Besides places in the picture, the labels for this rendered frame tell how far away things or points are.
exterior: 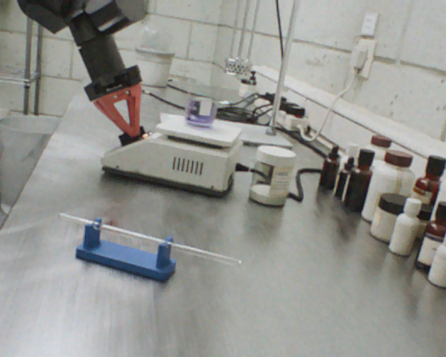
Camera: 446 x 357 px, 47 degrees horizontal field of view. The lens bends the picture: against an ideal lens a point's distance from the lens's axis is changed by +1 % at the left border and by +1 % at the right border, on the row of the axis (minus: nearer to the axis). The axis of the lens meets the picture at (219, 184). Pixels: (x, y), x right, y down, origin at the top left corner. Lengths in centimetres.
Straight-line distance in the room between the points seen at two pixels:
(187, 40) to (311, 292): 278
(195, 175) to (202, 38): 252
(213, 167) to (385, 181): 25
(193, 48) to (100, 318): 286
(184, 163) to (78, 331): 39
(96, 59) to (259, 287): 44
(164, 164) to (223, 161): 9
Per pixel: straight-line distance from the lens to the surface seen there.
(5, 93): 333
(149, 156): 78
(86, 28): 81
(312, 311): 52
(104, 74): 80
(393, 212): 74
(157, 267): 52
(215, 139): 76
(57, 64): 326
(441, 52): 105
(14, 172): 246
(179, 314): 47
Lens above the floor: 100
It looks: 17 degrees down
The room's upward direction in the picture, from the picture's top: 10 degrees clockwise
